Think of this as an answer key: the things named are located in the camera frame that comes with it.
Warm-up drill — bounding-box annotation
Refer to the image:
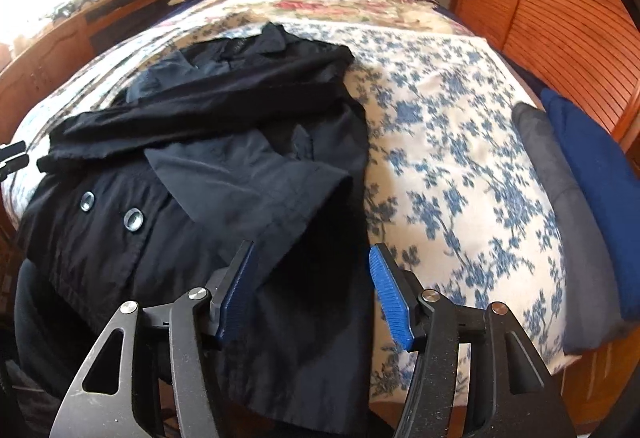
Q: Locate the black button coat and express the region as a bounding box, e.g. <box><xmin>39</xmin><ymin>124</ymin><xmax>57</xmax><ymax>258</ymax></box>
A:
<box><xmin>15</xmin><ymin>24</ymin><xmax>373</xmax><ymax>436</ymax></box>

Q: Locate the wooden desk cabinet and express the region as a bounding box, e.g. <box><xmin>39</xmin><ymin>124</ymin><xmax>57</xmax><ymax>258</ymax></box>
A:
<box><xmin>0</xmin><ymin>0</ymin><xmax>170</xmax><ymax>143</ymax></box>

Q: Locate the folded grey garment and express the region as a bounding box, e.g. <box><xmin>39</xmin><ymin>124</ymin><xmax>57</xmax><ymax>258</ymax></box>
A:
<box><xmin>512</xmin><ymin>102</ymin><xmax>631</xmax><ymax>354</ymax></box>

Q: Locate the blue floral white quilt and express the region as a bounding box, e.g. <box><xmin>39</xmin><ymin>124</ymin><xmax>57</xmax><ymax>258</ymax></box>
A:
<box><xmin>13</xmin><ymin>8</ymin><xmax>578</xmax><ymax>374</ymax></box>

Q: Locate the folded blue garment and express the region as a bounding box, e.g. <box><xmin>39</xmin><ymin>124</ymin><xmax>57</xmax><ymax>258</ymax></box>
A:
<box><xmin>540</xmin><ymin>88</ymin><xmax>640</xmax><ymax>322</ymax></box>

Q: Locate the pink floral bedspread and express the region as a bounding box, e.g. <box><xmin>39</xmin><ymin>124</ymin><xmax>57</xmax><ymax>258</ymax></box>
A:
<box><xmin>170</xmin><ymin>0</ymin><xmax>472</xmax><ymax>36</ymax></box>

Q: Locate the wooden louvered wardrobe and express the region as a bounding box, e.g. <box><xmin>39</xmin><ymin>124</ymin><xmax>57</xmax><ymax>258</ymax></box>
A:
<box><xmin>451</xmin><ymin>0</ymin><xmax>639</xmax><ymax>145</ymax></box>

